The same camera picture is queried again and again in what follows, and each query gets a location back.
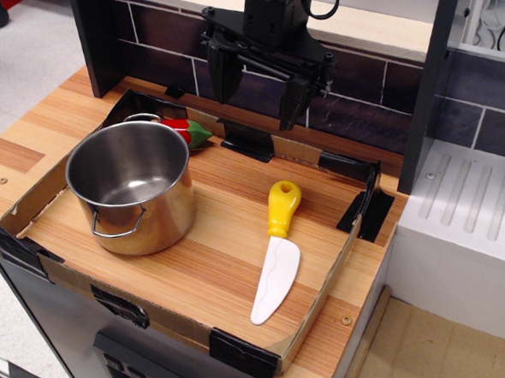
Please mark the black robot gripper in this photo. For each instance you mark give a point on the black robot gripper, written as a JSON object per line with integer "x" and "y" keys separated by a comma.
{"x": 271, "y": 36}

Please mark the stainless steel pot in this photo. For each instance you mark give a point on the stainless steel pot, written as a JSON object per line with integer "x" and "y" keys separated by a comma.
{"x": 134, "y": 185}

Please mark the cardboard fence with black tape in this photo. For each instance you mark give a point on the cardboard fence with black tape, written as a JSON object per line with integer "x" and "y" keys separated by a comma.
{"x": 187, "y": 308}

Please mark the red green toy pepper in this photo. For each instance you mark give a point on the red green toy pepper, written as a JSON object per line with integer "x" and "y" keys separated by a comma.
{"x": 194, "y": 134}

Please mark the white ridged drainboard sink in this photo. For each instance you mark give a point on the white ridged drainboard sink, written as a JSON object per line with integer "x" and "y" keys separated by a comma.
{"x": 459, "y": 199}

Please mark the grey oven control panel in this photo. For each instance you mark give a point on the grey oven control panel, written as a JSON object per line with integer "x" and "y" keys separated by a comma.
{"x": 122, "y": 362}

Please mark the yellow handled white toy knife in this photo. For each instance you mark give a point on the yellow handled white toy knife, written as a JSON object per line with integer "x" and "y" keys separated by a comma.
{"x": 282, "y": 259}

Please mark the dark grey left post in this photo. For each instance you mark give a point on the dark grey left post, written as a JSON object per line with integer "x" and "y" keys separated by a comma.
{"x": 102, "y": 53}

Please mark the dark grey cabinet post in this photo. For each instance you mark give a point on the dark grey cabinet post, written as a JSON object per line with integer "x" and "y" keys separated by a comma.
{"x": 446, "y": 35}

